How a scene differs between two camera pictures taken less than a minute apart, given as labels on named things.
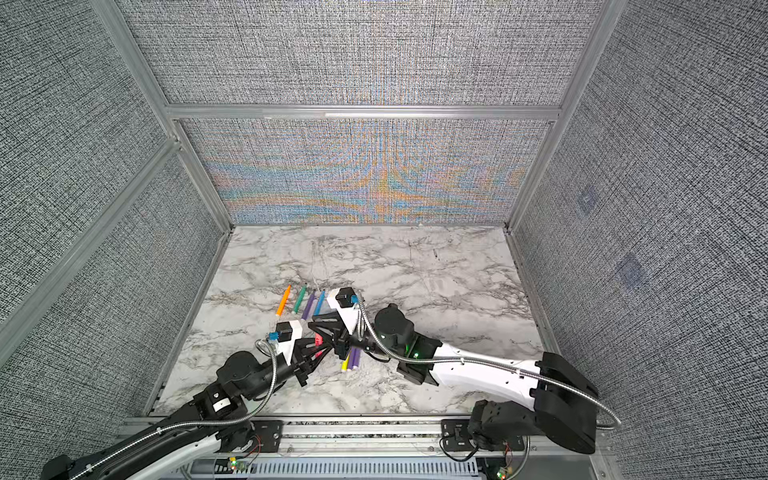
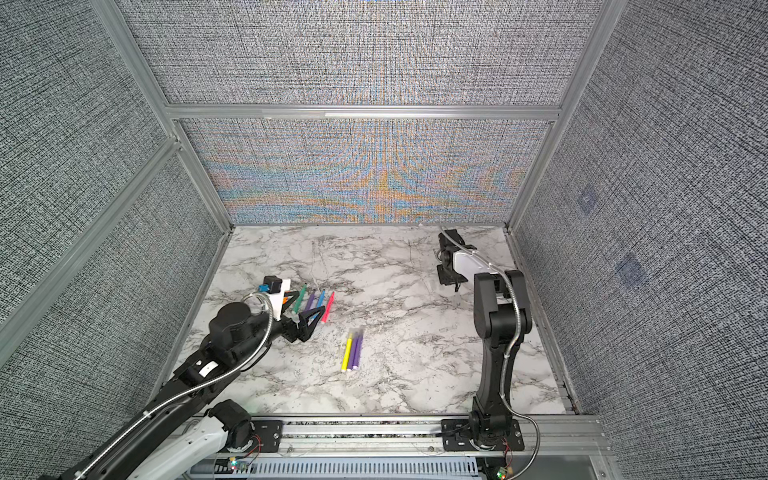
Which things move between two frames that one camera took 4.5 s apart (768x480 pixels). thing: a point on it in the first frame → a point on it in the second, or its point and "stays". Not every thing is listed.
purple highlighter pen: (308, 306) stays
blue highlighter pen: (319, 305) stays
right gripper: (345, 339) → (442, 279)
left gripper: (303, 362) → (290, 331)
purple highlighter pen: (355, 357) stays
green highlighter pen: (299, 299) stays
